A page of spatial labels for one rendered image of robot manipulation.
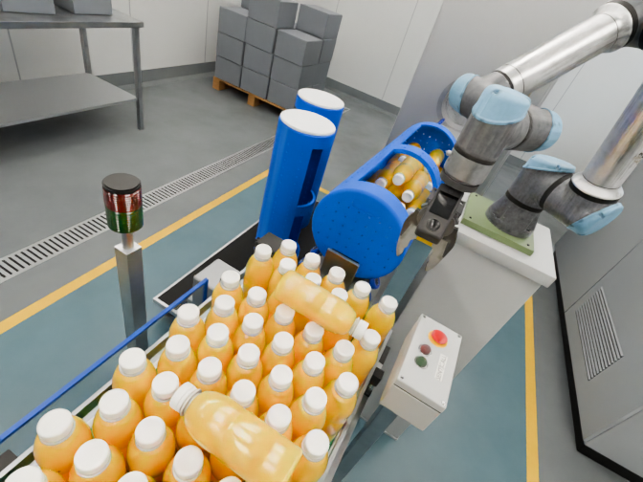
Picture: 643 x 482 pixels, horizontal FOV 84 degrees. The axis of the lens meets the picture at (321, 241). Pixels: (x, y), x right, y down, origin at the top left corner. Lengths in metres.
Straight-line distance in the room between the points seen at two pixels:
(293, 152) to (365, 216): 0.86
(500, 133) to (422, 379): 0.46
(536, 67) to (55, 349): 2.05
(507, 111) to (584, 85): 5.39
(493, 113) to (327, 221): 0.55
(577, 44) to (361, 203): 0.54
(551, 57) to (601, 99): 5.20
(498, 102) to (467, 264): 0.66
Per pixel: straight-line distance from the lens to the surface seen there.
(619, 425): 2.42
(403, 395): 0.76
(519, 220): 1.21
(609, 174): 1.08
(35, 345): 2.11
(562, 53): 0.90
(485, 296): 1.26
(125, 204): 0.74
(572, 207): 1.12
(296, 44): 4.44
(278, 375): 0.66
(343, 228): 1.00
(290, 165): 1.78
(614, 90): 6.08
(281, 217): 1.94
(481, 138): 0.64
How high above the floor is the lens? 1.66
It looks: 37 degrees down
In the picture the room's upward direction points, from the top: 19 degrees clockwise
